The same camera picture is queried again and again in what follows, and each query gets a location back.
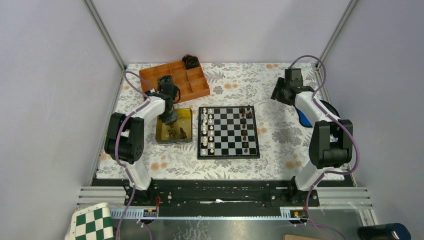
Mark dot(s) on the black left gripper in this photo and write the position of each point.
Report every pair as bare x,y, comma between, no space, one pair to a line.
172,119

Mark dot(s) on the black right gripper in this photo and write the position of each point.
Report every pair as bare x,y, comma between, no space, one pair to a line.
276,93

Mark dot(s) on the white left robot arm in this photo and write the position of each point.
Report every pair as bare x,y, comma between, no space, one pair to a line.
125,135

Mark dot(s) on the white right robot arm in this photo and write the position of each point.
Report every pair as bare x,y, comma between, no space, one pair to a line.
331,144

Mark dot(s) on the brown chess piece in tin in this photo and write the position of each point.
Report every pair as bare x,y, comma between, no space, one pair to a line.
183,134
172,134

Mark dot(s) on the row of white chess pieces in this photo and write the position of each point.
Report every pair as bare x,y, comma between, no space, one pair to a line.
207,132

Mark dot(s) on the black white chess board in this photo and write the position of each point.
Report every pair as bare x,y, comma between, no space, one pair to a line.
229,132

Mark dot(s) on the black roll in tray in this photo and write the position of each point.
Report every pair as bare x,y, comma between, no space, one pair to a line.
166,79

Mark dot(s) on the orange compartment organizer tray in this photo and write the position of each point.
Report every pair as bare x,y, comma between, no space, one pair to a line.
192,82

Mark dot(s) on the blue black cloth pouch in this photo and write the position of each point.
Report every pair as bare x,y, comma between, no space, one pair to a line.
306,123

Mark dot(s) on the black roll at tray corner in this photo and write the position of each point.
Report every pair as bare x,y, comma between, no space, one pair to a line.
190,62

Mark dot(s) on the gold metal tin tray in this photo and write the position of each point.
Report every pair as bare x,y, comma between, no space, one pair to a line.
185,120

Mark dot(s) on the green white checkered mat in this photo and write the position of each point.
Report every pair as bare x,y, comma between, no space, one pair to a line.
92,223

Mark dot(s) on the dark cylinder bottom right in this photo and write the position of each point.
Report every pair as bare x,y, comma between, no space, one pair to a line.
389,231

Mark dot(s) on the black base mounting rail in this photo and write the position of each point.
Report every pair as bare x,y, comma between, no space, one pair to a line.
221,198

